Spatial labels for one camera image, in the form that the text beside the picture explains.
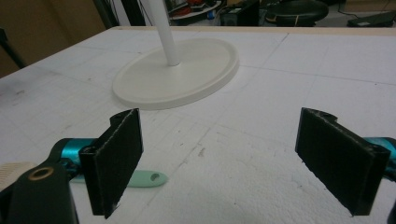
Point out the black round stool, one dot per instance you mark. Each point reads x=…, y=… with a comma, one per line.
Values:
x=295, y=12

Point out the dark metal pole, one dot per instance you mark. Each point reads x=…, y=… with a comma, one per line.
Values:
x=106, y=12

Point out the brown board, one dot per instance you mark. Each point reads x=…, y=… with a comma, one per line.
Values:
x=46, y=28

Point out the black box device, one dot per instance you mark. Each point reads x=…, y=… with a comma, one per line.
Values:
x=239, y=16

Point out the white shelf with red things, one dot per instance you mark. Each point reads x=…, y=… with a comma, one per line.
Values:
x=193, y=11

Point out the black stand leg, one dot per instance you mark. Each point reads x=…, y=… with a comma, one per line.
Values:
x=11, y=49

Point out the white round lamp stand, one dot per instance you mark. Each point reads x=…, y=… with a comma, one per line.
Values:
x=174, y=77

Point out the black flat device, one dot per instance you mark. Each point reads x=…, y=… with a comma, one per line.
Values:
x=372, y=20

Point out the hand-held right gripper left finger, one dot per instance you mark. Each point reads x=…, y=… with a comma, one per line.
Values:
x=113, y=161

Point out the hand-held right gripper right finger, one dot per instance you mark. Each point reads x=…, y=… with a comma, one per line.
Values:
x=336, y=158

